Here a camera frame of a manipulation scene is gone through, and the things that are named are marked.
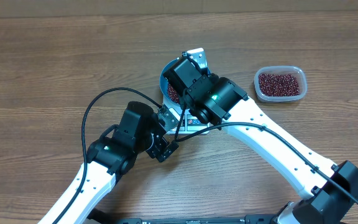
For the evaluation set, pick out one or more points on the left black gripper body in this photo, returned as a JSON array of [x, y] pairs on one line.
[[160, 147]]

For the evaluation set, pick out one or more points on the red beans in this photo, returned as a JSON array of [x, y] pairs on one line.
[[280, 85]]

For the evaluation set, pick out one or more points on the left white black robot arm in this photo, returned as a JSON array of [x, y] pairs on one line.
[[113, 155]]

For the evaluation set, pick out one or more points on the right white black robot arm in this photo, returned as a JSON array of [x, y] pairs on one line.
[[327, 190]]

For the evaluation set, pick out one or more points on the white digital kitchen scale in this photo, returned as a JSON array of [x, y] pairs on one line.
[[190, 124]]

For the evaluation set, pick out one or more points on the teal blue bowl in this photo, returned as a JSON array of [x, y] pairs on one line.
[[166, 84]]

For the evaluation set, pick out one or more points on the clear plastic container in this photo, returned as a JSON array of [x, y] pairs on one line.
[[280, 70]]

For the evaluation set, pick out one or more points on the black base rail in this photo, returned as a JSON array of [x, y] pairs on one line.
[[98, 217]]

